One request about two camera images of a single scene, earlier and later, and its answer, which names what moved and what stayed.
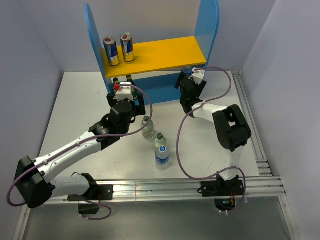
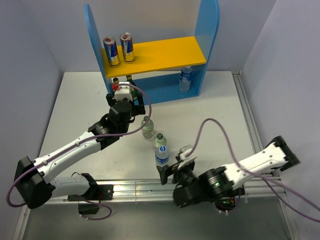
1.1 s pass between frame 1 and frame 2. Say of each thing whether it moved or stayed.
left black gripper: stayed
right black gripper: moved
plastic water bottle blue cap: stayed
